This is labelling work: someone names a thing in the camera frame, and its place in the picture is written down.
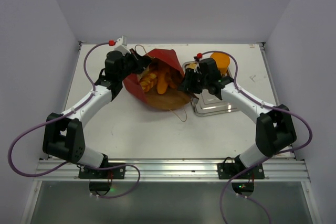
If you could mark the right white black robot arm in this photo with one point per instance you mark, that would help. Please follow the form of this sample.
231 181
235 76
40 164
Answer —
274 126

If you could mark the twisted yellow fake bread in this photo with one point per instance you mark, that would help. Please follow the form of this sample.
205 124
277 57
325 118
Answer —
149 81

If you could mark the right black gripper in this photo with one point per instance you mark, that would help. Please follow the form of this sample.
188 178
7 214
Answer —
190 79

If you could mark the seeded fake bread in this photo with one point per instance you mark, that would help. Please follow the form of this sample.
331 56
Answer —
192 66

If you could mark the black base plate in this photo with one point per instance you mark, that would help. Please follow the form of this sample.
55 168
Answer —
111 171
228 170

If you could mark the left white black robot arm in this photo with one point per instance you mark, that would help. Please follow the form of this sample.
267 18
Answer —
64 136

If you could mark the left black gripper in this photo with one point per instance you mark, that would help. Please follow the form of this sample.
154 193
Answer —
141 63

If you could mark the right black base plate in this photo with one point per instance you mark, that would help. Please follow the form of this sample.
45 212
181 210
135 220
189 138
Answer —
228 170

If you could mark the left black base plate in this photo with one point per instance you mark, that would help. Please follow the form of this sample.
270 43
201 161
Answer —
111 171

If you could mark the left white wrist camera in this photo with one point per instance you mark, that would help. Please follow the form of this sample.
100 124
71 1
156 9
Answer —
119 45

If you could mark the steel tray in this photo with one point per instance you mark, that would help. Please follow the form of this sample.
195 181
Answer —
206 104

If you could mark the long orange fake baguette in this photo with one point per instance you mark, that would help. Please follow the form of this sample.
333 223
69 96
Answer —
163 80

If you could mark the round orange fake bun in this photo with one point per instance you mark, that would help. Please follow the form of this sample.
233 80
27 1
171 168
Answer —
222 61

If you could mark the red paper bag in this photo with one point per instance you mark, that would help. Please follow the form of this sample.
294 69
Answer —
172 99

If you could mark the aluminium rail frame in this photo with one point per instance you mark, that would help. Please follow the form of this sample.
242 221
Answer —
180 170

